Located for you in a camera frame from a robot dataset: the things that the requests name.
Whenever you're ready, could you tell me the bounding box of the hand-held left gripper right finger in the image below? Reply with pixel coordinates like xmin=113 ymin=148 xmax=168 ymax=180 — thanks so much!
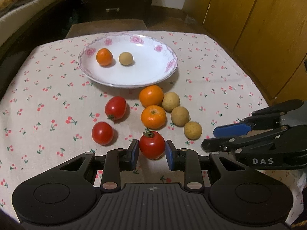
xmin=165 ymin=140 xmax=253 ymax=193

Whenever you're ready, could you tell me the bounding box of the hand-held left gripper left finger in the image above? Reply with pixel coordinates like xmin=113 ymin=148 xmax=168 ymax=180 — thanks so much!
xmin=59 ymin=139 xmax=140 ymax=194

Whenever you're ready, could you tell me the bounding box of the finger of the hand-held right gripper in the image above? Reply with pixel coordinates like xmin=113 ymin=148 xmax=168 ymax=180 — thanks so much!
xmin=201 ymin=126 xmax=292 ymax=154
xmin=213 ymin=99 xmax=305 ymax=137

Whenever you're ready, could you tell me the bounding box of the red cherry tomato with stem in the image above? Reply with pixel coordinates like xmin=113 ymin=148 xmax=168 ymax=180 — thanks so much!
xmin=139 ymin=131 xmax=166 ymax=160

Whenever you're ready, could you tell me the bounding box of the tan longan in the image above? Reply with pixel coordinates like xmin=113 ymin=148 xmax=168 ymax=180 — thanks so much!
xmin=162 ymin=92 xmax=180 ymax=113
xmin=184 ymin=121 xmax=202 ymax=140
xmin=119 ymin=52 xmax=134 ymax=66
xmin=171 ymin=106 xmax=190 ymax=127

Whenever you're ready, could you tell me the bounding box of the white floral plate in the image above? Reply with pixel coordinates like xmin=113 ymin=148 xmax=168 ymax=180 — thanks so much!
xmin=77 ymin=34 xmax=178 ymax=88

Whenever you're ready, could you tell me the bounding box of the orange tangerine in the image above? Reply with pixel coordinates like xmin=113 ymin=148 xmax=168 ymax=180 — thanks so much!
xmin=140 ymin=105 xmax=167 ymax=129
xmin=139 ymin=85 xmax=164 ymax=108

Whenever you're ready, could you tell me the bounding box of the small tangerine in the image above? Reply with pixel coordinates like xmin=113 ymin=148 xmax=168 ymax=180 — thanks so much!
xmin=96 ymin=48 xmax=114 ymax=67

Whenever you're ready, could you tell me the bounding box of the cherry print tablecloth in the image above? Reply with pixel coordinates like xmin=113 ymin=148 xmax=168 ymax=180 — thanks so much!
xmin=0 ymin=30 xmax=307 ymax=223

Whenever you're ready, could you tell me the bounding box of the yellow wooden wardrobe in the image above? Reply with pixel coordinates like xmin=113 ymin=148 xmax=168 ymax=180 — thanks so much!
xmin=182 ymin=0 xmax=307 ymax=100

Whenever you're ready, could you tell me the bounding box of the brown wooden stool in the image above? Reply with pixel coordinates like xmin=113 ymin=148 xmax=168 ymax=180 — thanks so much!
xmin=65 ymin=19 xmax=147 ymax=39

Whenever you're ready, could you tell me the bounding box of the bed with colourful blanket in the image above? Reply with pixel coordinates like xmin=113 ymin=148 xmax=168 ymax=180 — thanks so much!
xmin=0 ymin=2 xmax=81 ymax=63

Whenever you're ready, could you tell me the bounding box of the dark wooden nightstand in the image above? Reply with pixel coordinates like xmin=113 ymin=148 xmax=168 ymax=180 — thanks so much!
xmin=79 ymin=0 xmax=156 ymax=22

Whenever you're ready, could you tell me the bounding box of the bed with floral cover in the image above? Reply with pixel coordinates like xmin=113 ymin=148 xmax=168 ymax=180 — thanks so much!
xmin=0 ymin=0 xmax=72 ymax=29

